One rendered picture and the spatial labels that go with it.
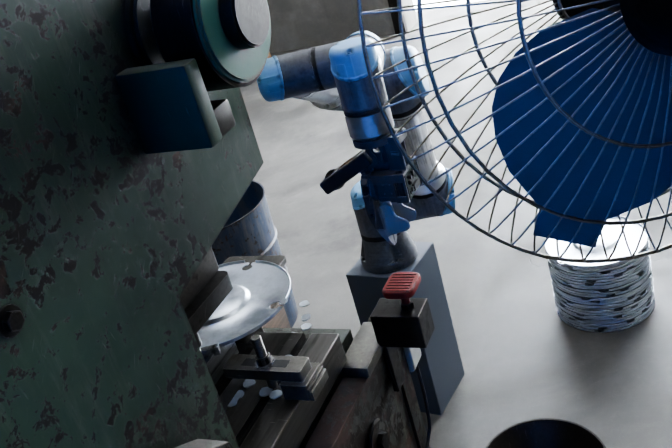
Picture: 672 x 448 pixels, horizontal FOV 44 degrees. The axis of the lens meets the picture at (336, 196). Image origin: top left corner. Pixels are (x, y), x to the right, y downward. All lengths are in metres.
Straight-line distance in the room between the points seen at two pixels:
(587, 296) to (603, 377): 0.24
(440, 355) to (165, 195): 1.34
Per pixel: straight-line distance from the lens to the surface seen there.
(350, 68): 1.28
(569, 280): 2.48
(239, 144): 1.28
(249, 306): 1.51
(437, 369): 2.30
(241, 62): 1.09
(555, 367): 2.44
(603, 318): 2.52
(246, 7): 1.07
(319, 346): 1.48
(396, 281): 1.49
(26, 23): 0.98
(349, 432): 1.46
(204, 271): 1.39
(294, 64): 1.40
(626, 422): 2.26
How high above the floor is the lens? 1.53
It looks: 24 degrees down
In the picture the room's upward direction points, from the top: 16 degrees counter-clockwise
